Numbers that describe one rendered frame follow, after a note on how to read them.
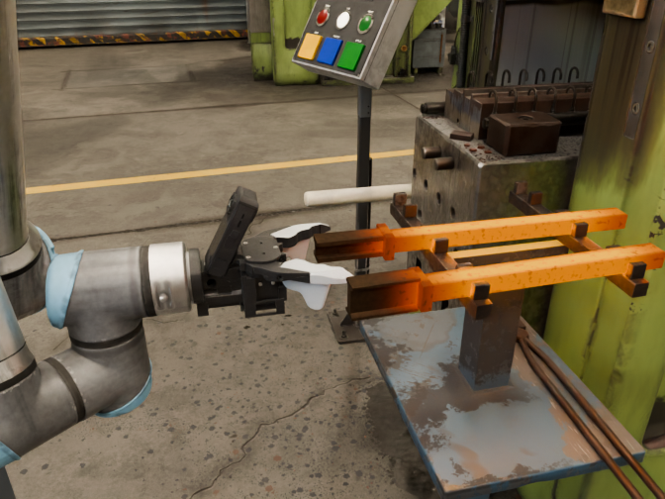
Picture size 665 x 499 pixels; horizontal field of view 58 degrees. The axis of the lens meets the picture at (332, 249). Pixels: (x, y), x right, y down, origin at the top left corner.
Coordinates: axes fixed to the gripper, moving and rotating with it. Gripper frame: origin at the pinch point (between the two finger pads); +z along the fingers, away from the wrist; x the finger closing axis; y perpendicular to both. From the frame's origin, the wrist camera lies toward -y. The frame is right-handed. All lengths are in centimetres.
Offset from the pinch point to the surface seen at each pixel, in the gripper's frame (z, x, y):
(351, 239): 0.9, 0.7, -1.3
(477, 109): 41, -49, -4
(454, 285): 10.0, 13.5, -0.5
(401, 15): 39, -97, -17
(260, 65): 47, -556, 80
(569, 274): 25.4, 12.8, 0.3
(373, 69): 31, -93, -4
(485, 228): 19.8, 0.6, -0.9
